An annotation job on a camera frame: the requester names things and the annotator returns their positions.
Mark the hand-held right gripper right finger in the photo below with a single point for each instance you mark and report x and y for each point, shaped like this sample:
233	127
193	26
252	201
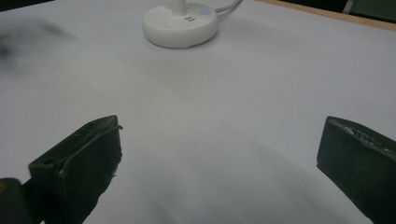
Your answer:
358	158

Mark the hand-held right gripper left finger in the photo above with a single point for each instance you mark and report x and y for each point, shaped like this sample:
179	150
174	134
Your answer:
84	168

